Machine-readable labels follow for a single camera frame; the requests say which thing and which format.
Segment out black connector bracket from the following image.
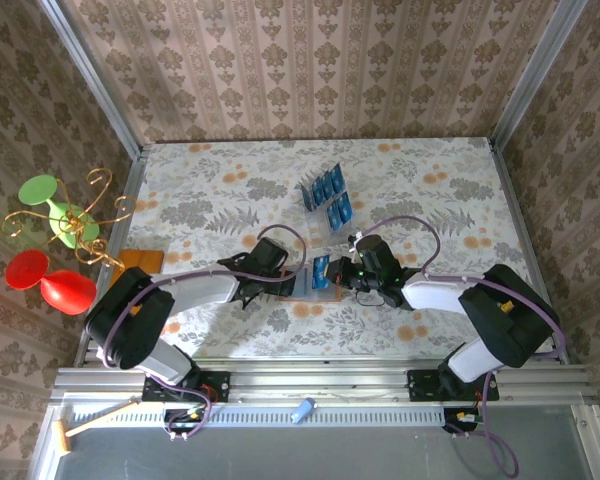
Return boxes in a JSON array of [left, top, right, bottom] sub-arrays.
[[162, 407, 215, 444], [442, 407, 487, 436]]

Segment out aluminium frame post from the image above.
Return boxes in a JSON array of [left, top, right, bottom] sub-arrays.
[[488, 0, 581, 151], [35, 0, 146, 160]]

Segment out red plastic wine glass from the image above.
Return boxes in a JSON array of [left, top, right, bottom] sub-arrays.
[[4, 249, 97, 316]]

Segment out green plastic wine glass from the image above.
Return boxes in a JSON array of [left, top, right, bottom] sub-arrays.
[[18, 173, 101, 250]]

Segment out orange wooden base board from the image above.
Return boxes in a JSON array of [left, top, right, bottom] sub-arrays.
[[117, 248, 165, 274]]

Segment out aluminium side rail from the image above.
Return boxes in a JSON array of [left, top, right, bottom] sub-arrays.
[[72, 144, 149, 369], [487, 138, 571, 366]]

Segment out grey metal panel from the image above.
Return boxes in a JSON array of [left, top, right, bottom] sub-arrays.
[[52, 404, 599, 480]]

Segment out aluminium mounting rail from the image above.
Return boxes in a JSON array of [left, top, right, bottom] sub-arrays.
[[49, 355, 599, 407]]

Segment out wooden mallet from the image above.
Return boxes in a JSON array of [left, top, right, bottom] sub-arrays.
[[52, 397, 142, 456]]

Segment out gold wire hanger stand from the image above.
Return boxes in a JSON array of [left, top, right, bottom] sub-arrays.
[[0, 167, 139, 274]]

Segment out clear acrylic card stand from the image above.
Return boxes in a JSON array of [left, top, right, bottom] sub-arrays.
[[294, 162, 356, 247]]

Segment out white slotted cable duct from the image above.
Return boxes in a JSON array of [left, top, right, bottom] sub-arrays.
[[72, 404, 449, 429]]

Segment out blue cylinder tube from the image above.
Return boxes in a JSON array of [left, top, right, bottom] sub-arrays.
[[289, 397, 319, 426]]

